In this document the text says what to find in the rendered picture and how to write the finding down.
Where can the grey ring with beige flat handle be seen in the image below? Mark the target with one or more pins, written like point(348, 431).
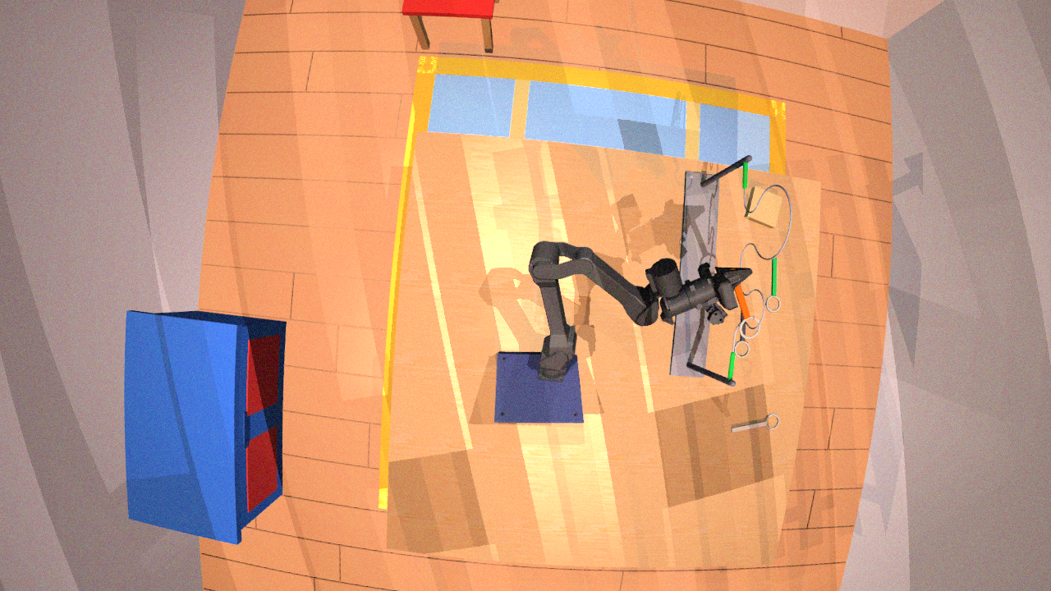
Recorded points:
point(754, 425)

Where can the black handle with grey loop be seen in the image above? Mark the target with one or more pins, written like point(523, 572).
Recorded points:
point(742, 340)

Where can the green flat bar with white hoop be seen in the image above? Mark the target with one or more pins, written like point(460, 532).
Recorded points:
point(774, 286)

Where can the tan flat square block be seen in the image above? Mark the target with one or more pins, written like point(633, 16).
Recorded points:
point(768, 209)

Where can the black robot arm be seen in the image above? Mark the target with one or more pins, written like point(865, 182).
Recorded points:
point(641, 304)

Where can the orange handle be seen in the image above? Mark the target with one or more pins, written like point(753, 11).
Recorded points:
point(745, 312)

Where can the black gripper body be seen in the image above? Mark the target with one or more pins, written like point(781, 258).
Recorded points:
point(707, 287)

